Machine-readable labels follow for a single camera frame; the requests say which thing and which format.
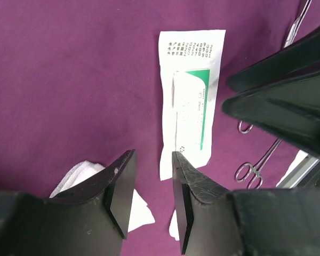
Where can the purple surgical cloth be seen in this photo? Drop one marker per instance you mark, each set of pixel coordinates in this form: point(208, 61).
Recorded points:
point(80, 80)

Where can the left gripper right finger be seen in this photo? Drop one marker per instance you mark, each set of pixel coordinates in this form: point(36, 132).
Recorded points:
point(213, 220)

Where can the white gauze pad bottom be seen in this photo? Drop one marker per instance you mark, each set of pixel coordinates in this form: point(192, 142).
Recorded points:
point(173, 227)

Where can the steel hemostat bottom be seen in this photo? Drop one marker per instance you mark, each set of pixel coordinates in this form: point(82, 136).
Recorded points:
point(248, 169)

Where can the white green sterile pouch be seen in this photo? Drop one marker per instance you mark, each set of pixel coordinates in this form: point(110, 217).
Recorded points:
point(190, 63)

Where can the aluminium front rail frame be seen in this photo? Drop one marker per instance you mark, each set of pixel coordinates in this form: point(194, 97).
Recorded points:
point(304, 171)

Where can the steel hemostat long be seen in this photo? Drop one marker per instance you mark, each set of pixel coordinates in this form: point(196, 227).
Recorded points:
point(301, 13)

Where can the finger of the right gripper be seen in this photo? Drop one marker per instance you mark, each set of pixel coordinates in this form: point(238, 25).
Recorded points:
point(298, 55)
point(289, 110)

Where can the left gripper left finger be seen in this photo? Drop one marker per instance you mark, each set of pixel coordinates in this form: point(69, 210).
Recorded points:
point(91, 218)

